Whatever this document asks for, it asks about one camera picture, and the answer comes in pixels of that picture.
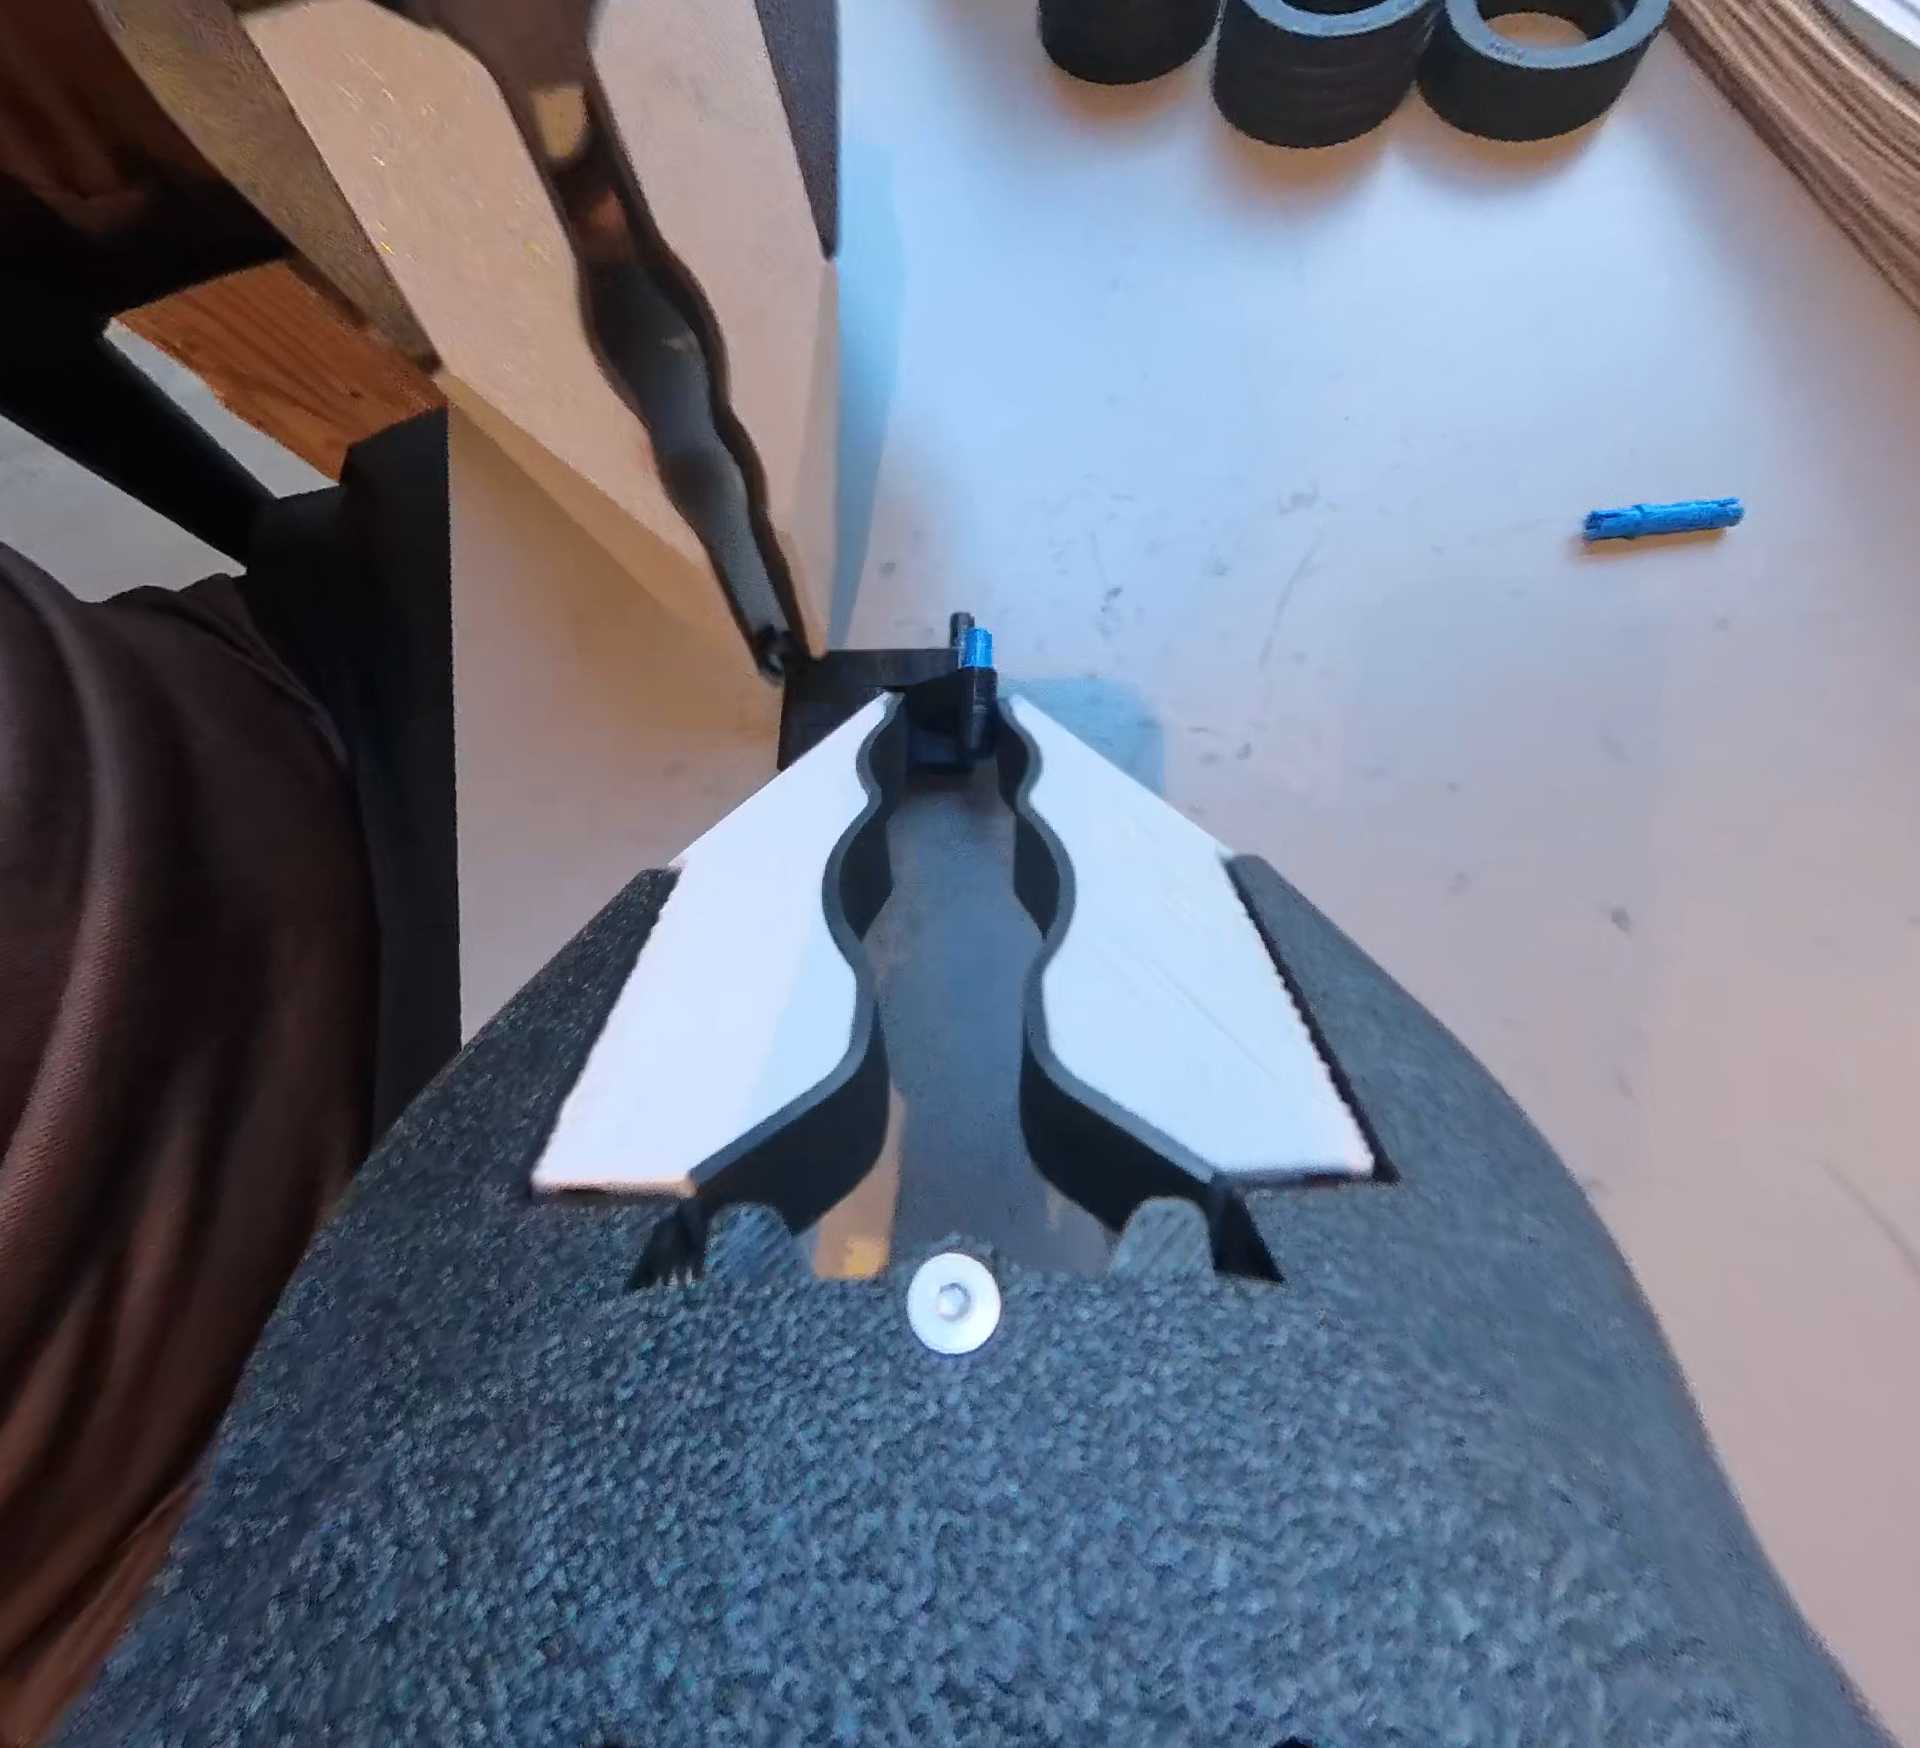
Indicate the blue connector pin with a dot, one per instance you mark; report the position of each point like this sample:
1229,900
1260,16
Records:
1665,519

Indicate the person's black trousers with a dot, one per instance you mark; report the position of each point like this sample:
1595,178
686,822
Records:
406,728

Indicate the black brick assembly with blue pins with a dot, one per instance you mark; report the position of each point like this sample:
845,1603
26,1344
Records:
841,705

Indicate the person's left forearm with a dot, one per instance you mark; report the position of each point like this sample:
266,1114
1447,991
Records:
62,52

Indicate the black office chair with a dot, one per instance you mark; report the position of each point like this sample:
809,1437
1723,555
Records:
62,278

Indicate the open instruction booklet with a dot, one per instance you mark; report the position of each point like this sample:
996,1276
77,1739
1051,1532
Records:
1800,52

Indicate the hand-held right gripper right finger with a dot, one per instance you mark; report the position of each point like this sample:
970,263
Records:
1185,1014

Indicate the small black bush piece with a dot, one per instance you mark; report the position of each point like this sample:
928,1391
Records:
772,653

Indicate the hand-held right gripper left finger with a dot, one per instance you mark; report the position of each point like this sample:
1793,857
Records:
705,998

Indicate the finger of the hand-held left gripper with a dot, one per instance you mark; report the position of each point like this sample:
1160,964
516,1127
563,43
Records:
751,204
450,204

